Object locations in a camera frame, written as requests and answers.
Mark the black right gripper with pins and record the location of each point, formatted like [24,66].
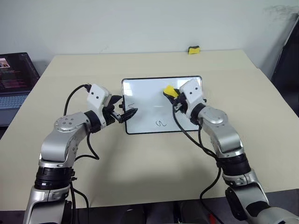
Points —
[181,106]

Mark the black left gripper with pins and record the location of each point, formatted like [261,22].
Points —
[113,112]

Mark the yellow eraser with black felt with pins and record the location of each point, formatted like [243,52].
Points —
[169,89]
[194,51]

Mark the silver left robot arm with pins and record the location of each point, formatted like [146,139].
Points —
[61,144]

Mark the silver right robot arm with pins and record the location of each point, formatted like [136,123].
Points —
[224,137]

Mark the black-framed whiteboard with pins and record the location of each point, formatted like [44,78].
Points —
[149,98]

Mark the open grey laptop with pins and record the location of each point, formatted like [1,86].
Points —
[14,77]

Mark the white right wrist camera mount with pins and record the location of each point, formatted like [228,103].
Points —
[191,92]

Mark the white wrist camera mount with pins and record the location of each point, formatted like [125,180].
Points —
[191,92]
[97,95]

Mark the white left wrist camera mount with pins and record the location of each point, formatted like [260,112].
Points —
[97,95]

